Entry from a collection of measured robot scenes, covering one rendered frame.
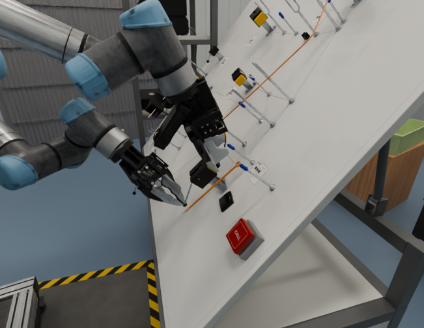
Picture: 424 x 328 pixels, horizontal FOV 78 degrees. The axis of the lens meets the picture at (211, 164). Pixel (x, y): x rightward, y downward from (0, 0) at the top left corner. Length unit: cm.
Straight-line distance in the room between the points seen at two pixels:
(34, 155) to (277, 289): 71
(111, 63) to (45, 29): 17
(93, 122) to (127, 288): 142
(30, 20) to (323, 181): 59
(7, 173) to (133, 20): 39
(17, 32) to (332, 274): 97
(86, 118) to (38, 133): 361
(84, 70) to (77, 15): 359
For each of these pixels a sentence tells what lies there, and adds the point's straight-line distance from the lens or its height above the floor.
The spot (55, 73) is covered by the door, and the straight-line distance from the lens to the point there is 409.
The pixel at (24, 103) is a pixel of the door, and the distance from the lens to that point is 418.
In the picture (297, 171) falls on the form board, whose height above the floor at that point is 121.
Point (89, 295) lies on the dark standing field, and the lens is 197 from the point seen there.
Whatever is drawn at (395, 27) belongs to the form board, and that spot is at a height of 146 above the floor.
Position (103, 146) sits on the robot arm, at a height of 122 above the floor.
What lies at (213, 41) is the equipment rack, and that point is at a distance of 159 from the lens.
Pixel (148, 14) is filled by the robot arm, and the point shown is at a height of 148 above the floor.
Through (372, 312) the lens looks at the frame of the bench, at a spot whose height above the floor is 80.
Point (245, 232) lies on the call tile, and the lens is 50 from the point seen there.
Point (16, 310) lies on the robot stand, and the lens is 177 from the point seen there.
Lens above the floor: 144
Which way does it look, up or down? 26 degrees down
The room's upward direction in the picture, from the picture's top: straight up
